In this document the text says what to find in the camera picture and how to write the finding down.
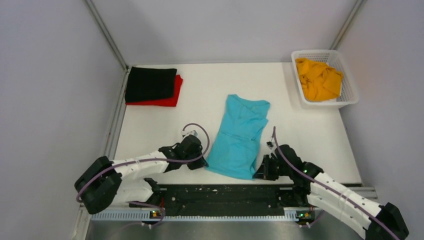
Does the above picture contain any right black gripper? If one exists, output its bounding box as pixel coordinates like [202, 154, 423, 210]
[253, 154, 292, 181]

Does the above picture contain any turquoise t shirt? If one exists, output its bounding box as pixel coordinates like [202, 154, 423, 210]
[206, 94, 271, 180]

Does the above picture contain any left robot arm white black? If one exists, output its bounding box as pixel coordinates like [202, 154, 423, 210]
[74, 134, 208, 215]

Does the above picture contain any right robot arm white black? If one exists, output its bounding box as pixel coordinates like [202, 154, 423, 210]
[253, 141, 410, 240]

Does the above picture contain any folded red t shirt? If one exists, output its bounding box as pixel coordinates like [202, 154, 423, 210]
[125, 74, 183, 107]

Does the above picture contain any folded black t shirt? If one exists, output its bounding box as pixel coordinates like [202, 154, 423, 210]
[124, 67, 177, 103]

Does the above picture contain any orange t shirt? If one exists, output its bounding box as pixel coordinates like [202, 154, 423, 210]
[295, 58, 344, 102]

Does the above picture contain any white plastic basket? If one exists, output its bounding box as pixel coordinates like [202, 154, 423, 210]
[291, 49, 359, 109]

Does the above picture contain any left aluminium side rail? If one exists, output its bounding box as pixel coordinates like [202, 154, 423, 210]
[99, 66, 132, 160]

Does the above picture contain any aluminium front rail frame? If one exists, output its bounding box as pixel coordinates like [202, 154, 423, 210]
[72, 186, 392, 240]

